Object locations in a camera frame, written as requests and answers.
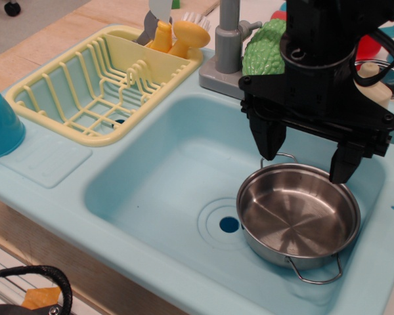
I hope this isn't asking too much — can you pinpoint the yellow dish brush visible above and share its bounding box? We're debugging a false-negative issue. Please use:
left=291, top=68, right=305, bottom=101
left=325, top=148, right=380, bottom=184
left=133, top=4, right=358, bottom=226
left=168, top=12, right=211, bottom=58

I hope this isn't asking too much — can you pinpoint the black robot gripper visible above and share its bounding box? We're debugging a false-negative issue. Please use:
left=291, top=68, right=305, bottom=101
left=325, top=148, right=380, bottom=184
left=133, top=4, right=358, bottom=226
left=238, top=52, right=394, bottom=184

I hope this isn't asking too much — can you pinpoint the blue plastic bowl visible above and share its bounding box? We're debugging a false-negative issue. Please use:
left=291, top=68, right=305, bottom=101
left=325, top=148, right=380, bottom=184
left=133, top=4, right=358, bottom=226
left=0, top=93, right=26, bottom=157

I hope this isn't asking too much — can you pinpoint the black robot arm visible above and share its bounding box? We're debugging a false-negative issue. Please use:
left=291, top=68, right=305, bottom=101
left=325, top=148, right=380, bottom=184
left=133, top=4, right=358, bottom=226
left=239, top=1, right=394, bottom=184

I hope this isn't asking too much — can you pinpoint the stainless steel pot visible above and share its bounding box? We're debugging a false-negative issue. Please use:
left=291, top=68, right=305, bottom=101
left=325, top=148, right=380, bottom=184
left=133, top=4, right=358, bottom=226
left=236, top=156, right=361, bottom=285

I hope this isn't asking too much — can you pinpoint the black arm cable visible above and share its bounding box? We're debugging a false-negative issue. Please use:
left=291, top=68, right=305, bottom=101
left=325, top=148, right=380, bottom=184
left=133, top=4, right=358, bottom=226
left=350, top=28, right=394, bottom=89

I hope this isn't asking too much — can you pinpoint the yellow drying rack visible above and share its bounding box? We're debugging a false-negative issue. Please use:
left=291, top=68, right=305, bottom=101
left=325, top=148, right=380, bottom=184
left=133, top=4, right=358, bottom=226
left=5, top=24, right=203, bottom=147

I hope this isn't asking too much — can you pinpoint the green bumpy toy vegetable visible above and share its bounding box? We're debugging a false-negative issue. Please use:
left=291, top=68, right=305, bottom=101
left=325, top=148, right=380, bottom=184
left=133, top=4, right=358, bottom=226
left=242, top=18, right=286, bottom=75

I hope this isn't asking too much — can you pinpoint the yellow-handled grey spatula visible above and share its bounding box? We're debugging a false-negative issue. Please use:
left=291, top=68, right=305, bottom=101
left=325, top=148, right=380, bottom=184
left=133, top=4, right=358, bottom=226
left=134, top=0, right=172, bottom=53

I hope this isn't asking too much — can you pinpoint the grey toy faucet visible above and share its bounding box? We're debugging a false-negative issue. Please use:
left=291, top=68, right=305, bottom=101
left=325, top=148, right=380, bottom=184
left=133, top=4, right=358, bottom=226
left=199, top=0, right=262, bottom=99

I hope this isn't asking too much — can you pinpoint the black caster wheel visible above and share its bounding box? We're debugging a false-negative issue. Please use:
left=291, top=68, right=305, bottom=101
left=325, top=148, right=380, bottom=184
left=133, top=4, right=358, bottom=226
left=4, top=0, right=21, bottom=17

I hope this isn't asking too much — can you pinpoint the light blue toy sink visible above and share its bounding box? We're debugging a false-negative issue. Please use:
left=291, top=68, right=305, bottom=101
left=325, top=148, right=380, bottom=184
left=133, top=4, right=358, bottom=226
left=0, top=69, right=394, bottom=314

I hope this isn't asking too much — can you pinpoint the cream plastic bottle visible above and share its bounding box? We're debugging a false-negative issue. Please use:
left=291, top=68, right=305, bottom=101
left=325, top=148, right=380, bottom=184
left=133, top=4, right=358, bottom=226
left=355, top=62, right=392, bottom=109

